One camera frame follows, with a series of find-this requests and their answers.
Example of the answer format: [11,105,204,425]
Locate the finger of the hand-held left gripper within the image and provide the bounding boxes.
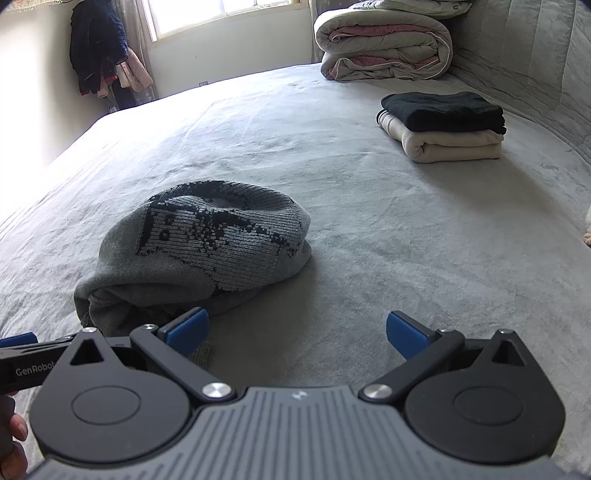
[0,337,79,358]
[0,331,38,348]

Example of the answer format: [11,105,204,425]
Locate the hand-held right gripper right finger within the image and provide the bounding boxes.
[360,310,529,402]

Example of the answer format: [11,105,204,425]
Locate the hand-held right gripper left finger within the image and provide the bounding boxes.
[60,308,236,402]

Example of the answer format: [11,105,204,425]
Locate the grey knitted cat-pattern sweater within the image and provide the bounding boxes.
[74,180,312,370]

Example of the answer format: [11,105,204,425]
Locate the hanging pink clothes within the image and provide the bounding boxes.
[97,46,154,100]

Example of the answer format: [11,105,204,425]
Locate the person's left hand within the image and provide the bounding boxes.
[0,412,31,480]

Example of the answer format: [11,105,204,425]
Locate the grey bed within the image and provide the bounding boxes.
[0,60,591,480]

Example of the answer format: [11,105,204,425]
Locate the folded cream garment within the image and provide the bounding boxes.
[375,110,505,164]

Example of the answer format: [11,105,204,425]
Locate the folded black garment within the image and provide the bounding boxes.
[381,91,507,136]

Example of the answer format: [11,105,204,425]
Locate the rolled grey pink quilt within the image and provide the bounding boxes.
[314,9,454,83]

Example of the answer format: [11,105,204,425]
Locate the grey quilted headboard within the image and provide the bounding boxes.
[450,0,591,160]

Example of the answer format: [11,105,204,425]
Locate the grey patterned curtain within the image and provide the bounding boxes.
[111,0,160,109]

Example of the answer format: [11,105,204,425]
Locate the hanging dark jacket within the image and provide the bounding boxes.
[69,0,129,95]

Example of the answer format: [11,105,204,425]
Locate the window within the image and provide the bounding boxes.
[141,0,315,42]

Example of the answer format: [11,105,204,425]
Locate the grey pillow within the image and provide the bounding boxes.
[348,0,476,19]

